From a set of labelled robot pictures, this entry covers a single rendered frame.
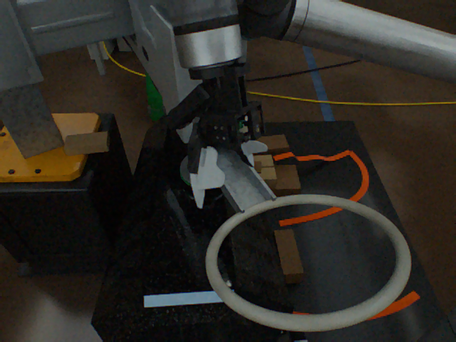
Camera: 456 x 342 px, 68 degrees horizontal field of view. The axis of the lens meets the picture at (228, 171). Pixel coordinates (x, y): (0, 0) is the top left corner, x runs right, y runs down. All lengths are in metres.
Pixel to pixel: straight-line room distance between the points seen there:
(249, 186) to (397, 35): 0.65
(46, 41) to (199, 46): 1.24
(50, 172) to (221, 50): 1.41
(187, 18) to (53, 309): 2.01
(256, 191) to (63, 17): 1.04
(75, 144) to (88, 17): 0.58
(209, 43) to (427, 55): 0.44
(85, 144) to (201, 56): 1.37
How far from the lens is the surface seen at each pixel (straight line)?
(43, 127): 1.82
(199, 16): 0.45
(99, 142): 1.76
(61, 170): 1.76
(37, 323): 2.29
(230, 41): 0.46
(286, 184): 2.44
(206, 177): 0.50
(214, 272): 0.84
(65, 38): 1.65
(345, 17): 0.67
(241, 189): 1.13
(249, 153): 0.60
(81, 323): 2.19
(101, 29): 1.67
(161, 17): 1.08
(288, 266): 2.05
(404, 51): 0.73
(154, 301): 1.25
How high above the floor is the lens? 1.91
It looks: 46 degrees down
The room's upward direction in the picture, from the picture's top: straight up
